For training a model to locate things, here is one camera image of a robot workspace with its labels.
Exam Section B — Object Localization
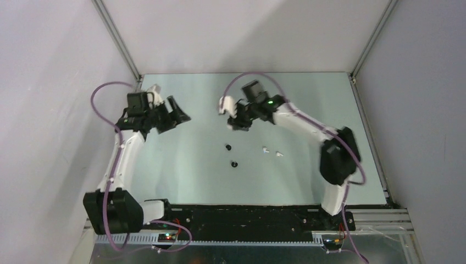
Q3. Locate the aluminium corner post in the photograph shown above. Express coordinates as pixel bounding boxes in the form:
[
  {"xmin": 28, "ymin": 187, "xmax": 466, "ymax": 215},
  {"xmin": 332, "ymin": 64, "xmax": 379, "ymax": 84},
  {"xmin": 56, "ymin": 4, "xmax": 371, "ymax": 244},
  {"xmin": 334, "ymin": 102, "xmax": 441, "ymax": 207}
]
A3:
[
  {"xmin": 350, "ymin": 0, "xmax": 399, "ymax": 82},
  {"xmin": 91, "ymin": 0, "xmax": 142, "ymax": 83}
]

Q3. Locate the right aluminium corner post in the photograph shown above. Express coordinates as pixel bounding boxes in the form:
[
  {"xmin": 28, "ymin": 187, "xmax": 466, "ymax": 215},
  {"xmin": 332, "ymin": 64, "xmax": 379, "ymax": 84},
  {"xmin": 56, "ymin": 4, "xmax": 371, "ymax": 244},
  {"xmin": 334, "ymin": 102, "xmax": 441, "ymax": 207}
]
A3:
[{"xmin": 350, "ymin": 0, "xmax": 399, "ymax": 82}]

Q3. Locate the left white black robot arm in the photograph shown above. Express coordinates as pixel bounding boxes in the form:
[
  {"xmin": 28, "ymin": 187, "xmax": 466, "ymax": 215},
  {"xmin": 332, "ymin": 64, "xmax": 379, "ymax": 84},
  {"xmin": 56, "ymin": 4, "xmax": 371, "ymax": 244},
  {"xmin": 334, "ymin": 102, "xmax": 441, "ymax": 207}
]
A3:
[{"xmin": 83, "ymin": 92, "xmax": 191, "ymax": 235}]

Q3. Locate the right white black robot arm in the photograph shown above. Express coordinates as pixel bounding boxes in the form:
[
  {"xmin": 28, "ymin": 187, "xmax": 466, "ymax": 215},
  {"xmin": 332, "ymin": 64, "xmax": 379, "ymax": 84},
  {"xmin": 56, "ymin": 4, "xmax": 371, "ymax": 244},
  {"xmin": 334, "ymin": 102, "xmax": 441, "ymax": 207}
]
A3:
[{"xmin": 218, "ymin": 80, "xmax": 362, "ymax": 230}]

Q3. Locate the grey slotted cable duct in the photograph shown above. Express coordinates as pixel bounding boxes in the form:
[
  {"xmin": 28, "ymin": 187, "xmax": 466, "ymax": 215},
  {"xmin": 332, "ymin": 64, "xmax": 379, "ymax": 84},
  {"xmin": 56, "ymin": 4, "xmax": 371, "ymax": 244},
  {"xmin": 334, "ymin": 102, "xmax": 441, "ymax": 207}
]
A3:
[{"xmin": 95, "ymin": 233, "xmax": 325, "ymax": 248}]

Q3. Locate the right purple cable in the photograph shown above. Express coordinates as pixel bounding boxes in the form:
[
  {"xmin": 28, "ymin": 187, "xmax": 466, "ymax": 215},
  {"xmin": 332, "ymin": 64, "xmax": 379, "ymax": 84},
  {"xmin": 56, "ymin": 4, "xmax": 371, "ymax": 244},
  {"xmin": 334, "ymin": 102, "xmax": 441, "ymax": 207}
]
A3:
[{"xmin": 220, "ymin": 71, "xmax": 369, "ymax": 264}]

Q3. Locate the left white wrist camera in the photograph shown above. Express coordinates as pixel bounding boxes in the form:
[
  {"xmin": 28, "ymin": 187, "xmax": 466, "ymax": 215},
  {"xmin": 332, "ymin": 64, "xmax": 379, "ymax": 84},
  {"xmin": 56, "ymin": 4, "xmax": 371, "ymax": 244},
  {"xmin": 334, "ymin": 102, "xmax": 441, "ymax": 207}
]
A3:
[{"xmin": 147, "ymin": 84, "xmax": 164, "ymax": 108}]

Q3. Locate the left aluminium corner post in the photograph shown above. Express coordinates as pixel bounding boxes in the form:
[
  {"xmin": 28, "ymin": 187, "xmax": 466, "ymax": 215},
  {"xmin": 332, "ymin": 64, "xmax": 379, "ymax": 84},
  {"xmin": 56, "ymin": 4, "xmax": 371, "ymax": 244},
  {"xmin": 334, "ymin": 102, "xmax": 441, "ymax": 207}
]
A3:
[{"xmin": 91, "ymin": 0, "xmax": 142, "ymax": 83}]

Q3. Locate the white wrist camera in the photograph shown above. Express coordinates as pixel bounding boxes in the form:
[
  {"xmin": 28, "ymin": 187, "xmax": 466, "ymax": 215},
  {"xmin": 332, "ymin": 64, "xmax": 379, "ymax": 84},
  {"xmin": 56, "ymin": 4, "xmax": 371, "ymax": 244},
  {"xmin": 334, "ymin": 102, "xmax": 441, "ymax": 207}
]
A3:
[
  {"xmin": 218, "ymin": 96, "xmax": 237, "ymax": 119},
  {"xmin": 147, "ymin": 84, "xmax": 164, "ymax": 108}
]

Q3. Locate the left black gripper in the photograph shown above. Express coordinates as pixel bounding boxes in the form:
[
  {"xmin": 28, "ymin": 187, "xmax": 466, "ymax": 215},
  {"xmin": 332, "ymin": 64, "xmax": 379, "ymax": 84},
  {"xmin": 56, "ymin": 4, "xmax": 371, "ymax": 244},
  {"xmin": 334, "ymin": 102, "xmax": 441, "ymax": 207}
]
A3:
[{"xmin": 145, "ymin": 96, "xmax": 191, "ymax": 134}]

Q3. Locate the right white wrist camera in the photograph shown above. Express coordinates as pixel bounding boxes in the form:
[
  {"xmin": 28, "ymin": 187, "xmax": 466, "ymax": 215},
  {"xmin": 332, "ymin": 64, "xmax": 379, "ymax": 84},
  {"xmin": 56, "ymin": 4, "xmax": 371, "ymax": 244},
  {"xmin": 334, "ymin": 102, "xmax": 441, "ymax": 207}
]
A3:
[{"xmin": 218, "ymin": 96, "xmax": 237, "ymax": 119}]

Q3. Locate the controller board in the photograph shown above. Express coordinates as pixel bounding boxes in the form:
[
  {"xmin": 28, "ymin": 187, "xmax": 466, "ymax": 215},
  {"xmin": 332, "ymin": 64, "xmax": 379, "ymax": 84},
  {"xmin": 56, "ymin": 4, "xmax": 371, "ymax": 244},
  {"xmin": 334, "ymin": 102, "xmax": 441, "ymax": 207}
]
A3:
[
  {"xmin": 157, "ymin": 233, "xmax": 177, "ymax": 243},
  {"xmin": 323, "ymin": 238, "xmax": 345, "ymax": 251}
]

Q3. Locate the right controller board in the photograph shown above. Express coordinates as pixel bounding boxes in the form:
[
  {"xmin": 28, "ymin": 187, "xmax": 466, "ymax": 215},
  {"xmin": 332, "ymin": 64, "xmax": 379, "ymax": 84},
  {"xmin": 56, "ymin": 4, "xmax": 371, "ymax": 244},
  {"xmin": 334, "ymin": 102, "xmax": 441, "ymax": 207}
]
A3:
[{"xmin": 323, "ymin": 238, "xmax": 345, "ymax": 251}]

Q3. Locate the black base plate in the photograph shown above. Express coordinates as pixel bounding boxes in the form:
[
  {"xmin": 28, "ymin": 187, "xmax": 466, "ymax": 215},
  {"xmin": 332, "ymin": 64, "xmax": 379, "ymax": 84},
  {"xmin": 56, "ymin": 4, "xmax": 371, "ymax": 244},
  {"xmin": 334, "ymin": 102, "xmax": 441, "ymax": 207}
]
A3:
[{"xmin": 163, "ymin": 204, "xmax": 356, "ymax": 243}]

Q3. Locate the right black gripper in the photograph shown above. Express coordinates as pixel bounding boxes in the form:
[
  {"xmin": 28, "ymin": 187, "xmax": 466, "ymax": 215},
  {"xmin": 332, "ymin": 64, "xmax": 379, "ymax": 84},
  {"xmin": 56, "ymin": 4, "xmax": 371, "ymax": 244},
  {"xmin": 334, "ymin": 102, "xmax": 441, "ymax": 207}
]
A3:
[{"xmin": 227, "ymin": 102, "xmax": 258, "ymax": 132}]

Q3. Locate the left controller board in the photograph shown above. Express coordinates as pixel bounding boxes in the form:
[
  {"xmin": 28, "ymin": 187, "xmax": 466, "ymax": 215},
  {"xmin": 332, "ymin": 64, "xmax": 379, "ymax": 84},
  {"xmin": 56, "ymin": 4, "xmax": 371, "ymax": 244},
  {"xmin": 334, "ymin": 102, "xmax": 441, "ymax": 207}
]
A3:
[{"xmin": 157, "ymin": 233, "xmax": 177, "ymax": 243}]

